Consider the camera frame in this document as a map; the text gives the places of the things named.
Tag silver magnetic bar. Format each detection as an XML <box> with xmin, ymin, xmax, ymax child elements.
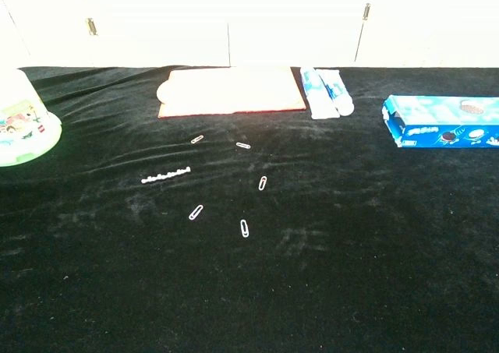
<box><xmin>140</xmin><ymin>166</ymin><xmax>192</xmax><ymax>185</ymax></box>

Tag red-edged beige place mat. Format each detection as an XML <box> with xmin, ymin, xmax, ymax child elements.
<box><xmin>157</xmin><ymin>66</ymin><xmax>308</xmax><ymax>119</ymax></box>

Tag blue white toothpaste tube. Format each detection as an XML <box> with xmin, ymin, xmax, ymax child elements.
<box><xmin>299</xmin><ymin>66</ymin><xmax>339</xmax><ymax>120</ymax></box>

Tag black velvet table cloth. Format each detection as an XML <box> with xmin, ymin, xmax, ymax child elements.
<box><xmin>0</xmin><ymin>65</ymin><xmax>499</xmax><ymax>353</ymax></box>

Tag round woven straw coaster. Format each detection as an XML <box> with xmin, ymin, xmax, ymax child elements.
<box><xmin>156</xmin><ymin>76</ymin><xmax>225</xmax><ymax>108</ymax></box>

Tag blue white round-capped tube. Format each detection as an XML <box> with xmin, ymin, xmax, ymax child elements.
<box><xmin>315</xmin><ymin>69</ymin><xmax>355</xmax><ymax>117</ymax></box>

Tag white folding screen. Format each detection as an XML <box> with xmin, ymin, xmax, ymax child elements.
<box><xmin>0</xmin><ymin>0</ymin><xmax>499</xmax><ymax>69</ymax></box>

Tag blue Oreo cookie box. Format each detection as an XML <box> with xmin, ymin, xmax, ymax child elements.
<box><xmin>381</xmin><ymin>94</ymin><xmax>499</xmax><ymax>149</ymax></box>

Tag green plastic toy bucket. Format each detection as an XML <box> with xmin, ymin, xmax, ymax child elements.
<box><xmin>0</xmin><ymin>67</ymin><xmax>63</xmax><ymax>168</ymax></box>

